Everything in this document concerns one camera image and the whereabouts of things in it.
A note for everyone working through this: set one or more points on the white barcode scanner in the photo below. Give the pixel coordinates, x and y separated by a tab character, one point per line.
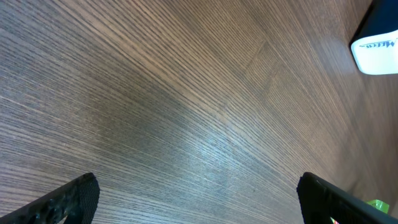
374	44

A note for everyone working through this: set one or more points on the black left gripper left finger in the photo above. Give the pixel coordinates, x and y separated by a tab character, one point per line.
74	202

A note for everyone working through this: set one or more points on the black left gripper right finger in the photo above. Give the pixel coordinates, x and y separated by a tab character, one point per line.
321	202

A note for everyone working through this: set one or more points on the green snack bag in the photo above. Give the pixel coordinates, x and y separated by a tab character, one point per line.
379	205

